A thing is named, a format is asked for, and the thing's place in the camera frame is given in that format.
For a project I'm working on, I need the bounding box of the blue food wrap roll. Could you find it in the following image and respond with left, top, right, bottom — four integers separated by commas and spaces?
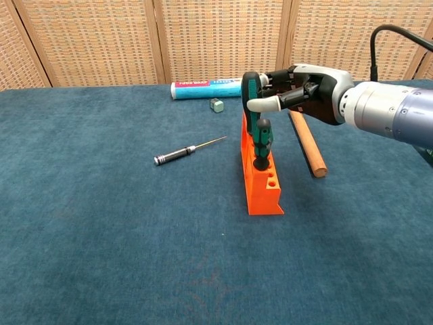
170, 78, 245, 101

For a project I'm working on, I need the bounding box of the orange screwdriver rack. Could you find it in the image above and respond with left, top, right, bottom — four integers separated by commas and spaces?
240, 110, 285, 216

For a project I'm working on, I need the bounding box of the woven bamboo folding screen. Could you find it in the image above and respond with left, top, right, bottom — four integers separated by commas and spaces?
0, 0, 433, 92

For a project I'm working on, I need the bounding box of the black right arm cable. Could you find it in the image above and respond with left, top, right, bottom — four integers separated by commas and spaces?
369, 24, 433, 82

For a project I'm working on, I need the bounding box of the green black stubby screwdriver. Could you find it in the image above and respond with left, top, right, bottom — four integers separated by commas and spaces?
253, 118, 272, 171

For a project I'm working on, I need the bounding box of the blue table cloth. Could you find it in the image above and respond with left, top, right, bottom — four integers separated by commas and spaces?
0, 79, 433, 325

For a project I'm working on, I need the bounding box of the wooden dowel rod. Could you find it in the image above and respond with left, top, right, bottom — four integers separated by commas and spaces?
288, 111, 328, 179

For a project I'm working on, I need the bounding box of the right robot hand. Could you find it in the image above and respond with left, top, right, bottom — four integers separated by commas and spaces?
246, 63, 355, 126

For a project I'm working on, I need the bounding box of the clear water bottle green label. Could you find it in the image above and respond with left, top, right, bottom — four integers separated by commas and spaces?
415, 144, 433, 162

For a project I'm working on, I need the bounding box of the black silver precision screwdriver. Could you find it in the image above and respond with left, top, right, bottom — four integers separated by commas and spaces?
153, 135, 227, 167

